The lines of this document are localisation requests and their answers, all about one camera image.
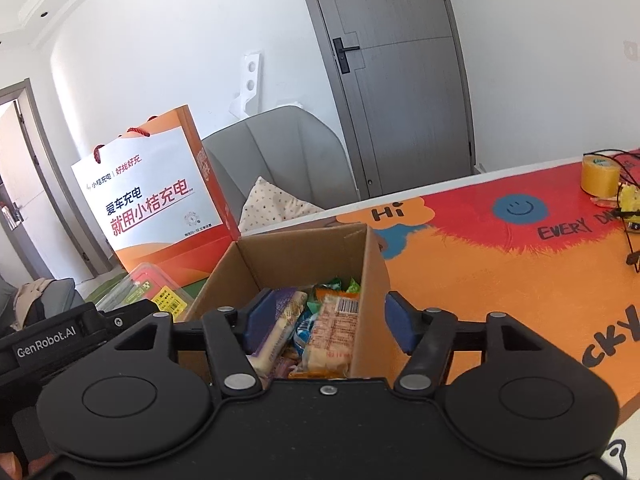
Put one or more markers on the long purple snack packet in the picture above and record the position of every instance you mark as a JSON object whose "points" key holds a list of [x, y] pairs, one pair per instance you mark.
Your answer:
{"points": [[282, 317]]}

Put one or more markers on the grey door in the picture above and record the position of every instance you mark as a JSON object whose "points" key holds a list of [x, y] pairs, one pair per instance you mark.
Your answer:
{"points": [[405, 100]]}

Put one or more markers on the brown cardboard box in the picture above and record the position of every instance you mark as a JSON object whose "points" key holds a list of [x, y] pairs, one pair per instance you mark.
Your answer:
{"points": [[370, 280]]}

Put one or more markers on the dotted beige cushion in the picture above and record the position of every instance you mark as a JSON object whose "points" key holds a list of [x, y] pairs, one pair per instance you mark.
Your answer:
{"points": [[275, 205]]}

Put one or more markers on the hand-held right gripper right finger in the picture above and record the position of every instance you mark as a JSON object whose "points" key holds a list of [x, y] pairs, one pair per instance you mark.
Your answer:
{"points": [[402, 320]]}

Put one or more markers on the grey sofa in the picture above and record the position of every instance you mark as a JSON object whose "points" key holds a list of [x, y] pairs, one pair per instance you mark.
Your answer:
{"points": [[60, 295]]}

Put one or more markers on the blue white snack packet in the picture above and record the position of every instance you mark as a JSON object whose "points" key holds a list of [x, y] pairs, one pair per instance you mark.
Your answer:
{"points": [[305, 332]]}

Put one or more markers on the yellow plastic wrapper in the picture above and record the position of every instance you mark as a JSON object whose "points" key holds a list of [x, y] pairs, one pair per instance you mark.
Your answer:
{"points": [[629, 202]]}

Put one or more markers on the clear biscuit packet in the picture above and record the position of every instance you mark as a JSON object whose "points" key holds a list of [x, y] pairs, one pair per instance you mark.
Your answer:
{"points": [[332, 335]]}

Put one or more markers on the grey chair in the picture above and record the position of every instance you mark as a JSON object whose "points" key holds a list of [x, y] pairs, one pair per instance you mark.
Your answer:
{"points": [[290, 150]]}

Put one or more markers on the orange red snack packet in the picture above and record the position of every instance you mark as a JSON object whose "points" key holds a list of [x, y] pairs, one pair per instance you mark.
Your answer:
{"points": [[327, 288]]}

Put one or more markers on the clear plastic food container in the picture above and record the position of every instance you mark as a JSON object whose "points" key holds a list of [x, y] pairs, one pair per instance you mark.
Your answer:
{"points": [[145, 290]]}

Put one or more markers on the printed cartoon table mat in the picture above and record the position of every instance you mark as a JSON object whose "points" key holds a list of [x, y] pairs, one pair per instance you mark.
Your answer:
{"points": [[475, 280]]}

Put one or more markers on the white foam piece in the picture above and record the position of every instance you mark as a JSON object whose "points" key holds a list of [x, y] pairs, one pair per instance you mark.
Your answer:
{"points": [[248, 85]]}

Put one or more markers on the yellow tape roll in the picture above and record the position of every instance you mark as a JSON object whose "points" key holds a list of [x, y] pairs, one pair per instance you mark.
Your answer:
{"points": [[600, 176]]}

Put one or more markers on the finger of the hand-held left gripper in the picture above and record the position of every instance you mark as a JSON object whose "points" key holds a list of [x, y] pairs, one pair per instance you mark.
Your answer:
{"points": [[125, 317]]}

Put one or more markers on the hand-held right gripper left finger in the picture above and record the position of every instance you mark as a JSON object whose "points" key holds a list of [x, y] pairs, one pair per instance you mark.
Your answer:
{"points": [[267, 320]]}

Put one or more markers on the orange white paper bag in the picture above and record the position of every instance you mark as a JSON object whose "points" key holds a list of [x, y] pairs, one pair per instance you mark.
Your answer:
{"points": [[150, 200]]}

